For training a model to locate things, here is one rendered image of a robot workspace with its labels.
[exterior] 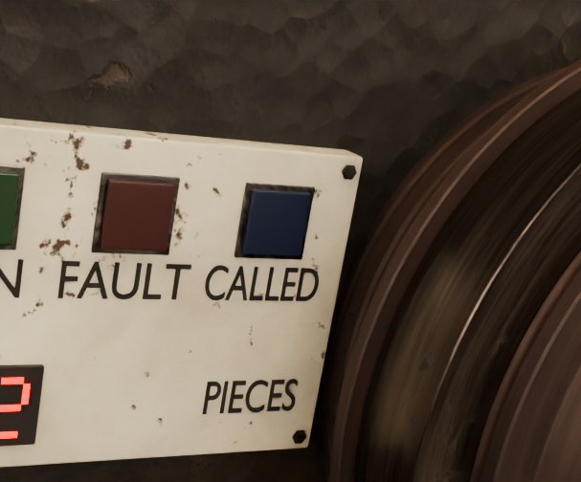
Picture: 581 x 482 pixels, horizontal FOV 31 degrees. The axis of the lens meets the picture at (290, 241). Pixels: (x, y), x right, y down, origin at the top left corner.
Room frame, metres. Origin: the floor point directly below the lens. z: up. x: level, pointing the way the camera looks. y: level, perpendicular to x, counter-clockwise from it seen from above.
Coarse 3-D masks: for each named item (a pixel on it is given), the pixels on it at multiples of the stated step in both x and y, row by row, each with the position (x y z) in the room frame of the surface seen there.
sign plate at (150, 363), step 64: (0, 128) 0.49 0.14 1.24; (64, 128) 0.51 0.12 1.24; (64, 192) 0.51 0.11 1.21; (192, 192) 0.54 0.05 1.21; (320, 192) 0.58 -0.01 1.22; (0, 256) 0.49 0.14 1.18; (64, 256) 0.51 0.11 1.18; (128, 256) 0.53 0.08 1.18; (192, 256) 0.54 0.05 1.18; (256, 256) 0.56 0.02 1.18; (320, 256) 0.58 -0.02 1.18; (0, 320) 0.50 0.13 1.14; (64, 320) 0.51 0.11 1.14; (128, 320) 0.53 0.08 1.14; (192, 320) 0.55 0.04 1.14; (256, 320) 0.57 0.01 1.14; (320, 320) 0.59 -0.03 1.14; (0, 384) 0.50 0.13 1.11; (64, 384) 0.51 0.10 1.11; (128, 384) 0.53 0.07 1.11; (192, 384) 0.55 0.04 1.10; (256, 384) 0.57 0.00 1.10; (0, 448) 0.50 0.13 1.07; (64, 448) 0.52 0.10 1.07; (128, 448) 0.53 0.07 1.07; (192, 448) 0.55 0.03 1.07; (256, 448) 0.57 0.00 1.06
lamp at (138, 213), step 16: (112, 192) 0.52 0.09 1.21; (128, 192) 0.52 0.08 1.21; (144, 192) 0.52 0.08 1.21; (160, 192) 0.53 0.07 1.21; (112, 208) 0.52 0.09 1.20; (128, 208) 0.52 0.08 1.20; (144, 208) 0.52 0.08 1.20; (160, 208) 0.53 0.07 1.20; (112, 224) 0.52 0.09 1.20; (128, 224) 0.52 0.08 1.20; (144, 224) 0.52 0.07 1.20; (160, 224) 0.53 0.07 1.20; (112, 240) 0.52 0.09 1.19; (128, 240) 0.52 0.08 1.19; (144, 240) 0.53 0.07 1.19; (160, 240) 0.53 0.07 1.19
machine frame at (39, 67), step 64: (0, 0) 0.51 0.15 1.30; (64, 0) 0.52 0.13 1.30; (128, 0) 0.54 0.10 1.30; (192, 0) 0.56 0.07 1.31; (256, 0) 0.57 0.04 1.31; (320, 0) 0.59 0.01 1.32; (384, 0) 0.61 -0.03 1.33; (448, 0) 0.63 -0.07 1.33; (512, 0) 0.66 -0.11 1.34; (576, 0) 0.68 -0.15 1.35; (0, 64) 0.51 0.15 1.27; (64, 64) 0.53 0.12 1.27; (128, 64) 0.54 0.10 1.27; (192, 64) 0.56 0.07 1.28; (256, 64) 0.58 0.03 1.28; (320, 64) 0.60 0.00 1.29; (384, 64) 0.62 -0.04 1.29; (448, 64) 0.64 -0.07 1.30; (512, 64) 0.66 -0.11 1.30; (128, 128) 0.54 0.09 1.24; (192, 128) 0.56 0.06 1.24; (256, 128) 0.58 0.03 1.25; (320, 128) 0.60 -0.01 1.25; (384, 128) 0.62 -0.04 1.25; (448, 128) 0.64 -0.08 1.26; (384, 192) 0.62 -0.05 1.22; (320, 448) 0.62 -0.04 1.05
